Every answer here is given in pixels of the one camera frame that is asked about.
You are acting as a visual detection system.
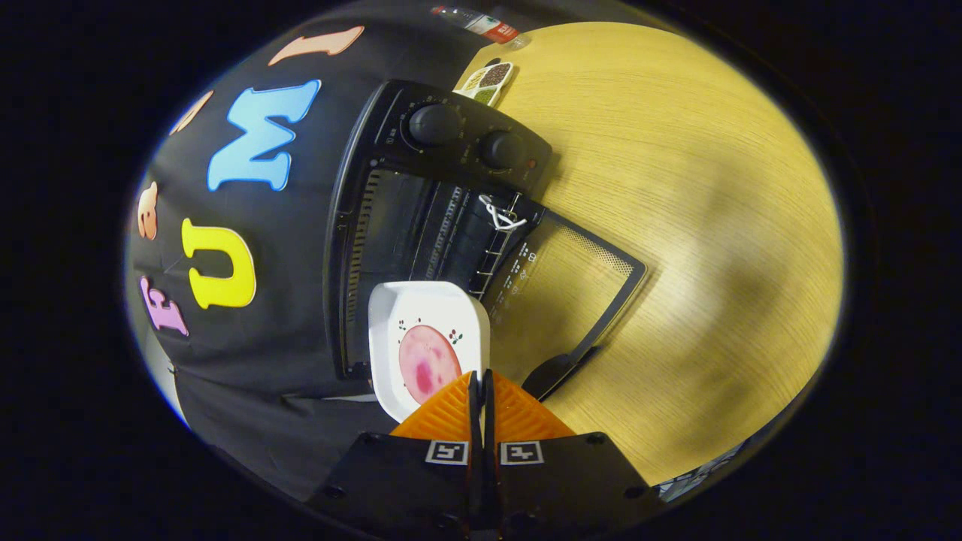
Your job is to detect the white divided grain dish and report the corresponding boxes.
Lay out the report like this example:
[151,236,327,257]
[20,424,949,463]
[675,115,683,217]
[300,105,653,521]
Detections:
[453,59,518,107]

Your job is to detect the white square dish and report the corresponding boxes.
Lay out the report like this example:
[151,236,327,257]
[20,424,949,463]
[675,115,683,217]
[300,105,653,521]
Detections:
[368,281,492,423]

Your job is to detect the black backdrop cloth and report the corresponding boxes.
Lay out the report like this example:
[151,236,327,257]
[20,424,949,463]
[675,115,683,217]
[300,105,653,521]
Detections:
[124,0,527,500]

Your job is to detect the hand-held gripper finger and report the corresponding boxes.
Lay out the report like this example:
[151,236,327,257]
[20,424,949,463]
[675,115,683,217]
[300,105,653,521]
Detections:
[304,370,486,541]
[481,368,666,539]

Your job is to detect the clear plastic water bottle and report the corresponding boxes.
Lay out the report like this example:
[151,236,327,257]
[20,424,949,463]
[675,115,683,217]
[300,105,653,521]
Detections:
[431,5,531,50]

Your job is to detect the pink round ham slice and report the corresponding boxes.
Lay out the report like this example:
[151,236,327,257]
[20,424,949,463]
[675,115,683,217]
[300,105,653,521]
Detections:
[398,325,463,405]

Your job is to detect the black toaster oven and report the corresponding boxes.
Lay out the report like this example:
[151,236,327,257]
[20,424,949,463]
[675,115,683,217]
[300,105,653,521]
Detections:
[323,79,649,403]

